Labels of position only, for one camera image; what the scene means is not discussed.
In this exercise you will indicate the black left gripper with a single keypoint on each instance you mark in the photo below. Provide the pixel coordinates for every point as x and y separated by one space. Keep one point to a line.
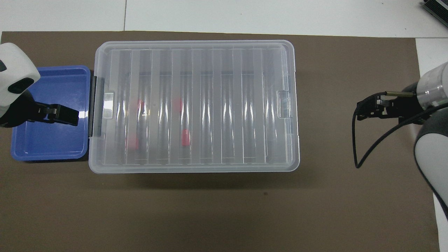
24 112

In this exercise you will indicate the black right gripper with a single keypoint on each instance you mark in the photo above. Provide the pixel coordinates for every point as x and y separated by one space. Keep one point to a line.
407 110

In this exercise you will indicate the clear ribbed box lid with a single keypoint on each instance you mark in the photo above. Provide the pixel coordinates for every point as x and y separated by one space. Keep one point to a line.
217 105

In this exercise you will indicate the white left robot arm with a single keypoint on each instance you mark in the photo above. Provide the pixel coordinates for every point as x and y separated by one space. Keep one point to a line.
14 63

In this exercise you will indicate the blue plastic tray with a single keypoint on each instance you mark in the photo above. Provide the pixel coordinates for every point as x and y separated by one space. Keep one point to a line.
45 147

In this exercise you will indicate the clear plastic storage box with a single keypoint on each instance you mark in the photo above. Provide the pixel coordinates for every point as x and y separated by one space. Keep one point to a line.
112 154

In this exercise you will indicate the red block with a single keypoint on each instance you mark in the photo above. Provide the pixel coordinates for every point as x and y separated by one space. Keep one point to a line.
177 104
185 137
140 105
133 142

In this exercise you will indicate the dark grey ribbed device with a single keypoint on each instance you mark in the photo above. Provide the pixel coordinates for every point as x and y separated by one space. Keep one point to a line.
437 7

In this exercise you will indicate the brown table mat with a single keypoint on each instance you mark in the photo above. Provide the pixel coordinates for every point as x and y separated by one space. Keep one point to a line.
210 217

